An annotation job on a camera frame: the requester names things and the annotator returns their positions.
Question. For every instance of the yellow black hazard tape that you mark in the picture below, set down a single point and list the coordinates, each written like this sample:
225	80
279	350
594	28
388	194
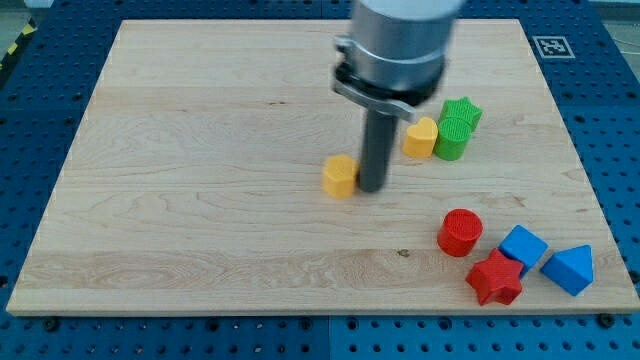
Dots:
15	50

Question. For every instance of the light wooden board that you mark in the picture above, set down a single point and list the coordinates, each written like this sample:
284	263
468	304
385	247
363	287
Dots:
193	185

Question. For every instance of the blue cube block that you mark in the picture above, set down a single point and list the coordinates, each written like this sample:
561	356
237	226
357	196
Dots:
524	246

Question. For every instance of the red star block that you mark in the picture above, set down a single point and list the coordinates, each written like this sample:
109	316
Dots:
496	279

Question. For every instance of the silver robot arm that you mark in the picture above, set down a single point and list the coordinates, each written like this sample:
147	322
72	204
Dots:
393	57

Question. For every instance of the red cylinder block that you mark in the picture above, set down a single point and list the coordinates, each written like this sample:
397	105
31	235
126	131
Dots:
459	232

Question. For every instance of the yellow heart block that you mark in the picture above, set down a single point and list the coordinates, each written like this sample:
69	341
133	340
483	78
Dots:
420	138

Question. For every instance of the white fiducial marker tag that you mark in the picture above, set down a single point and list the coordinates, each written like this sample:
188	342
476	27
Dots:
553	47

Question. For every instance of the green star block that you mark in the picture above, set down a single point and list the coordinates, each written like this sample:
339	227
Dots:
462	109

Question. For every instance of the yellow hexagon block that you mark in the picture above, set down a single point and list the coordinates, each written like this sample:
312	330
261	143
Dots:
339	175

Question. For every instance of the green cylinder block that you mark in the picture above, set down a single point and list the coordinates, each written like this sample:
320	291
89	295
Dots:
453	136

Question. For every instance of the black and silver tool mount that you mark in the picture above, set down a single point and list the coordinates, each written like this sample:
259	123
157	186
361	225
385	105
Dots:
394	87

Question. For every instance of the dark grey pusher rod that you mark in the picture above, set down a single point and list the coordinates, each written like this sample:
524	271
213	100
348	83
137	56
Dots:
376	150

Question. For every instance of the blue triangle block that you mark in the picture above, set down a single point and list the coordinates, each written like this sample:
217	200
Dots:
571	269

